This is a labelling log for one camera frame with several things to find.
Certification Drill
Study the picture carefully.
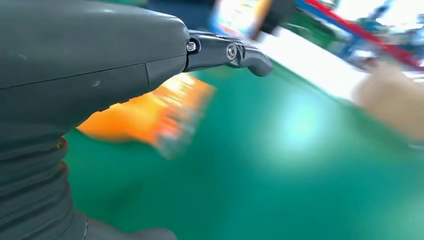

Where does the orange detergent bottle clear cap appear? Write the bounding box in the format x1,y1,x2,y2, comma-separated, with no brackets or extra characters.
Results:
76,72,216,160
211,0,274,39

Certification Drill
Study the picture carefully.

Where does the black zip case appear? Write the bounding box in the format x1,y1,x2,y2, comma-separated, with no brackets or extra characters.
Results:
259,0,297,36

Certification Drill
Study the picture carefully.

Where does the white table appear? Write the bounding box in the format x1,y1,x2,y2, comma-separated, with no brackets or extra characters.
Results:
255,26,424,104

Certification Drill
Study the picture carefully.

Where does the red bar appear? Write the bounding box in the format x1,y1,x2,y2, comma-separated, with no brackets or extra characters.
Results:
303,0,424,72

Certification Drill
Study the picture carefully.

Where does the brown cardboard box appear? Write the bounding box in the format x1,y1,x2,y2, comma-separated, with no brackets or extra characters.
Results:
351,61,424,143

